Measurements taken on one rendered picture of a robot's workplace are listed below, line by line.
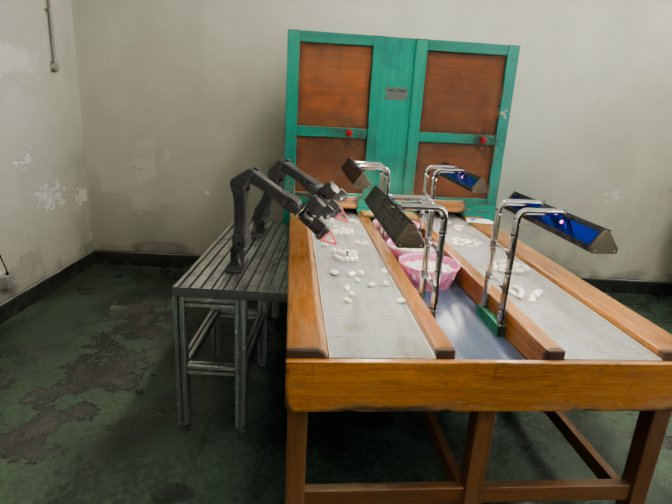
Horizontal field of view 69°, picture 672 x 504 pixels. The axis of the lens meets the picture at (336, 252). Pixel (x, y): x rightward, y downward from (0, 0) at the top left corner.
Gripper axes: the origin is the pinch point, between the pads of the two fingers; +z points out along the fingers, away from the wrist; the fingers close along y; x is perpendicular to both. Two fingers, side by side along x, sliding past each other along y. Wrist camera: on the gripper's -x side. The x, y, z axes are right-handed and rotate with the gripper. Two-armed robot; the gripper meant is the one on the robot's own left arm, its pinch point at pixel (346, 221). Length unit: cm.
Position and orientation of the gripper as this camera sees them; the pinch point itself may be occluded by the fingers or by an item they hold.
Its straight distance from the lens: 259.0
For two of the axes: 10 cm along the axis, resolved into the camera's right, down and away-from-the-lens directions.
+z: 7.2, 6.4, 2.6
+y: -0.8, -3.0, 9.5
